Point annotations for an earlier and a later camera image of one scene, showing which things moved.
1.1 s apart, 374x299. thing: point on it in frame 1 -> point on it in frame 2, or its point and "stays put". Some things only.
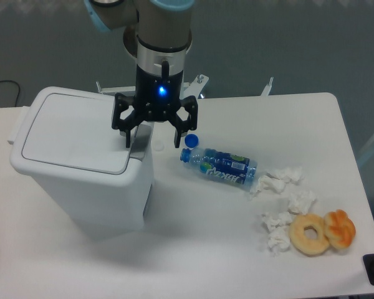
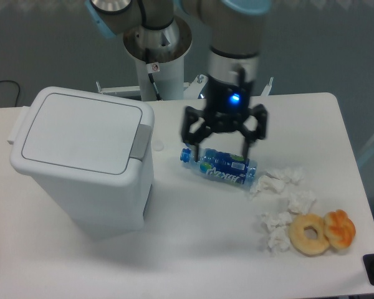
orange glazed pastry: x=340 y=228 stays put
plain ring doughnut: x=305 y=246 stays put
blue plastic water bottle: x=238 y=169 stays put
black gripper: x=158 y=98 -> x=227 y=102
